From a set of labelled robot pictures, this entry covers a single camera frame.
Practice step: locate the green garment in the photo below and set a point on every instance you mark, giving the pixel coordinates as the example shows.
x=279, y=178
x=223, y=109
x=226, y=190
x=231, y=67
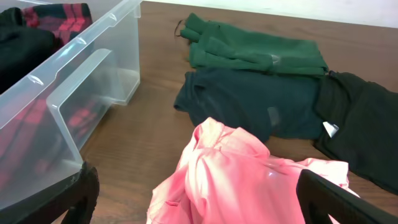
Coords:
x=221, y=45

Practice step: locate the black garment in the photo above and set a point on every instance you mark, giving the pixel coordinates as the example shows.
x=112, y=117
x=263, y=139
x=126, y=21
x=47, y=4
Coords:
x=366, y=116
x=22, y=48

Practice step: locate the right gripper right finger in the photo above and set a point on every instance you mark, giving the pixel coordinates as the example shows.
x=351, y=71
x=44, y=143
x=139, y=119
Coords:
x=321, y=201

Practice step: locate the red navy plaid shirt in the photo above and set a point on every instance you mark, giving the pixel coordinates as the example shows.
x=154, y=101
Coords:
x=62, y=21

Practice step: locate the clear plastic storage container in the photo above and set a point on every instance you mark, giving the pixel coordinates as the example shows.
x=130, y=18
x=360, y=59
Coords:
x=99, y=68

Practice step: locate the pink crumpled garment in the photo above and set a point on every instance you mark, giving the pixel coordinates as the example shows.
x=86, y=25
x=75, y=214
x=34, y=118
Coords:
x=227, y=175

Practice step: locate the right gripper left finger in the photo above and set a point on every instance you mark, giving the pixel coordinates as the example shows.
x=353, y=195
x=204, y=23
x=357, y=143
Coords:
x=75, y=197

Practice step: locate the dark navy folded garment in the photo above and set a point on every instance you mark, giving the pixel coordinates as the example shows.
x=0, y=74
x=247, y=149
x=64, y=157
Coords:
x=263, y=105

